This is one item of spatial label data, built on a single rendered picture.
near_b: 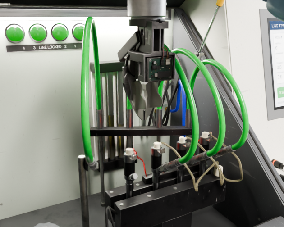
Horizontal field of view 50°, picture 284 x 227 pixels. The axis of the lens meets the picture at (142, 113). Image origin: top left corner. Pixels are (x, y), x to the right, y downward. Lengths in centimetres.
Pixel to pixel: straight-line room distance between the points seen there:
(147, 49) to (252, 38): 49
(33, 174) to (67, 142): 14
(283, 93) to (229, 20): 31
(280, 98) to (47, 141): 75
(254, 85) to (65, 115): 59
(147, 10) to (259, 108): 56
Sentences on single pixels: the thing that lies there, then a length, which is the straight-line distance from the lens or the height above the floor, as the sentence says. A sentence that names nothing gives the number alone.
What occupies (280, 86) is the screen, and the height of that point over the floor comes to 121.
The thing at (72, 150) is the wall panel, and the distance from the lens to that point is 103.
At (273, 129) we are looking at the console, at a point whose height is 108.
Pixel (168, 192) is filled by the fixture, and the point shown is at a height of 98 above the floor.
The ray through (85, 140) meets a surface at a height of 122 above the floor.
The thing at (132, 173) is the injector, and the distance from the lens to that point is 78.
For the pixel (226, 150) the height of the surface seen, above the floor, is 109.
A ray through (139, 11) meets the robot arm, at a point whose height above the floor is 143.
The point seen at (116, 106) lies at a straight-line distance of 102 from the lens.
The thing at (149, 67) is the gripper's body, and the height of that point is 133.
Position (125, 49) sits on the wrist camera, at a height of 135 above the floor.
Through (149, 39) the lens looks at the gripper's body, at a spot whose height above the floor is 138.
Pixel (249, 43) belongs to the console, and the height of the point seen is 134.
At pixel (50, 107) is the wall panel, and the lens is 96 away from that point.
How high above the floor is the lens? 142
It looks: 17 degrees down
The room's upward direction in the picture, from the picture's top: straight up
